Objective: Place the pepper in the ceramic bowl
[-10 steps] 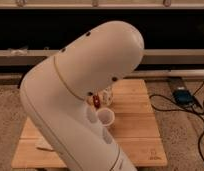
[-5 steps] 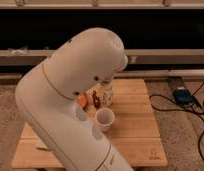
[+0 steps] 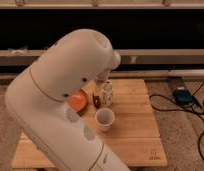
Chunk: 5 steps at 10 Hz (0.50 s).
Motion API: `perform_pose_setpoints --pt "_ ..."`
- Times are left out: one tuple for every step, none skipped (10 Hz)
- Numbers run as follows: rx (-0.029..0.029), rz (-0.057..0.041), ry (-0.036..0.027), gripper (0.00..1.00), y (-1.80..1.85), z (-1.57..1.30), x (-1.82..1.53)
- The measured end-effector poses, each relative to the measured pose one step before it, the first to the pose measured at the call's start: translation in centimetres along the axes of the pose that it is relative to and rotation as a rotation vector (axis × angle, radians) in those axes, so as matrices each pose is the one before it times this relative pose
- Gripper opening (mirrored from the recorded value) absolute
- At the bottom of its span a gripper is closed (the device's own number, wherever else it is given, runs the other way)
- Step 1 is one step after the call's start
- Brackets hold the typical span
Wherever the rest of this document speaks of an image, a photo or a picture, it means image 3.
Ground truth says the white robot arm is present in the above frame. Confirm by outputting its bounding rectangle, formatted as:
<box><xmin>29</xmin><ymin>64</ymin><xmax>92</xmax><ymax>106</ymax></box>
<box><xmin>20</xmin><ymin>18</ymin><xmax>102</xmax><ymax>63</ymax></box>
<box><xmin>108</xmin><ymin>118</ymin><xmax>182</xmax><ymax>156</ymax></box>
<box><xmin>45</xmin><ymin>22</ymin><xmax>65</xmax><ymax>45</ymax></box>
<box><xmin>5</xmin><ymin>29</ymin><xmax>130</xmax><ymax>171</ymax></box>

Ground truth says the orange ceramic bowl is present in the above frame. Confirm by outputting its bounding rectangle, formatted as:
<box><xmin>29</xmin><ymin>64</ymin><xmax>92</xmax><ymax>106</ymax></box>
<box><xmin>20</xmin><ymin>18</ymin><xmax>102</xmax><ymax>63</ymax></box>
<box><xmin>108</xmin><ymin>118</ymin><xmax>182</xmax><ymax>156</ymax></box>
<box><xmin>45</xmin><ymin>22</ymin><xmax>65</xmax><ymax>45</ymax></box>
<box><xmin>67</xmin><ymin>90</ymin><xmax>88</xmax><ymax>112</ymax></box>

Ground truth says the small white bottle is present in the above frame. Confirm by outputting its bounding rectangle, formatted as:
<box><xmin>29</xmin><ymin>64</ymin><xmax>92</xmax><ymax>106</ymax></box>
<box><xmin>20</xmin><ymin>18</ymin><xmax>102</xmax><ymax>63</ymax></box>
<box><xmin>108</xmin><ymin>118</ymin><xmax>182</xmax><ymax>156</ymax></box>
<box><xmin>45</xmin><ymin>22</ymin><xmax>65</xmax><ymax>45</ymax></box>
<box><xmin>102</xmin><ymin>80</ymin><xmax>113</xmax><ymax>106</ymax></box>

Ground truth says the white paper cup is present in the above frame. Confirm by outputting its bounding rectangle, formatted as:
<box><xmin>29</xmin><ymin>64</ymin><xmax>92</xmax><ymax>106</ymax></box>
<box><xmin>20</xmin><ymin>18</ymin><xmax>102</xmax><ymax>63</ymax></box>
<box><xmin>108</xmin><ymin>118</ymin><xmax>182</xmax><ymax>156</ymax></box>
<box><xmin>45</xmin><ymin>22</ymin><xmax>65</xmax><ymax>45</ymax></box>
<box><xmin>95</xmin><ymin>108</ymin><xmax>115</xmax><ymax>132</ymax></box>

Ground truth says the wooden table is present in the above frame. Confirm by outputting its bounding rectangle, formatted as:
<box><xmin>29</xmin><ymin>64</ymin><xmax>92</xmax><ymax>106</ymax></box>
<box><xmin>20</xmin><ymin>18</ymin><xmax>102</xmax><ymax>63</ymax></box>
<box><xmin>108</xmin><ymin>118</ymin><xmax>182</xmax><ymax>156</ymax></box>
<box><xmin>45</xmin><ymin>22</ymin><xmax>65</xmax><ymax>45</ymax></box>
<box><xmin>10</xmin><ymin>78</ymin><xmax>168</xmax><ymax>169</ymax></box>

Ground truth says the blue power adapter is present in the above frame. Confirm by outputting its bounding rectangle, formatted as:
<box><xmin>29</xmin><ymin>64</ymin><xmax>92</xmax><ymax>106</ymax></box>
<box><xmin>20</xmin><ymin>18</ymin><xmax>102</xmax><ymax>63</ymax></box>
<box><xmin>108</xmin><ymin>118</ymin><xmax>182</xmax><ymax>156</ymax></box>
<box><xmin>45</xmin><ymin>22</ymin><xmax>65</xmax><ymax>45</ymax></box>
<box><xmin>173</xmin><ymin>89</ymin><xmax>193</xmax><ymax>105</ymax></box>

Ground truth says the black cable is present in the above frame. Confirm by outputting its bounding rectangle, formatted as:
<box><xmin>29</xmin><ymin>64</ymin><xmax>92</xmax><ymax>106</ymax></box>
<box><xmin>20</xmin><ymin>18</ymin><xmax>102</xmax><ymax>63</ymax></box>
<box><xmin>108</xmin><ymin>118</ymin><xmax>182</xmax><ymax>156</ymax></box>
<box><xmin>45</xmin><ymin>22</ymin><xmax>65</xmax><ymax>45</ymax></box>
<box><xmin>148</xmin><ymin>75</ymin><xmax>204</xmax><ymax>168</ymax></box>

